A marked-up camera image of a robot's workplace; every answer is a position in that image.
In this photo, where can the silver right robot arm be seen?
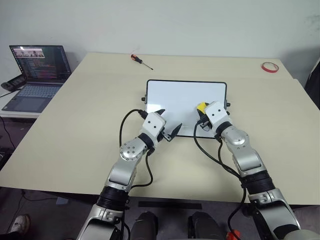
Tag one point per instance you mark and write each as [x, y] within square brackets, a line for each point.
[250, 160]

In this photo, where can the orange and black screwdriver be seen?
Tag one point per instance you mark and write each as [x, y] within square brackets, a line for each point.
[140, 60]

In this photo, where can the white shoe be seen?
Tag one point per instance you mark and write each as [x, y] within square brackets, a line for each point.
[20, 223]

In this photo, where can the black handheld controller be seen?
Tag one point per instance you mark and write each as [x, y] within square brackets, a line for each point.
[13, 83]

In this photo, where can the black tape strip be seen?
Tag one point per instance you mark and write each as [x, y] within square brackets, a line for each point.
[170, 205]

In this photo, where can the red tape roll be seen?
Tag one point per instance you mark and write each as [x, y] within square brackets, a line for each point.
[269, 67]

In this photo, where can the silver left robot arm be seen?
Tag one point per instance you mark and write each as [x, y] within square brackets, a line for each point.
[126, 162]

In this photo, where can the dark rounded shape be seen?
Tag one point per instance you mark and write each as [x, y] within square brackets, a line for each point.
[206, 226]
[145, 226]

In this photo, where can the orange red plug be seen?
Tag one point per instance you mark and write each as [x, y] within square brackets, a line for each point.
[233, 235]

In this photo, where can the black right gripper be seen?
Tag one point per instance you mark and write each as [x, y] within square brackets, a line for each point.
[205, 124]

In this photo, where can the yellow whiteboard eraser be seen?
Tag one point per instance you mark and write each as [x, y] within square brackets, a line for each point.
[202, 106]

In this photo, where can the open grey laptop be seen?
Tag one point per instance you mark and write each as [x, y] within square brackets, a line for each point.
[37, 82]

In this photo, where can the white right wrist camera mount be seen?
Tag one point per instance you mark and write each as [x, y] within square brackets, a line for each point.
[217, 112]

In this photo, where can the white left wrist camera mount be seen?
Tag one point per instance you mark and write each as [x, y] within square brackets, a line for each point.
[153, 125]

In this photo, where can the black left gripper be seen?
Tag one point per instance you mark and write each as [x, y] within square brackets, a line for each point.
[167, 137]

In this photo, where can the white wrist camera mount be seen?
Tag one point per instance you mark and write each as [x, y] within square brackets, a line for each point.
[217, 112]
[153, 125]

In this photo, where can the black-framed whiteboard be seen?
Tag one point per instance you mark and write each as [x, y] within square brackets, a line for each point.
[186, 105]

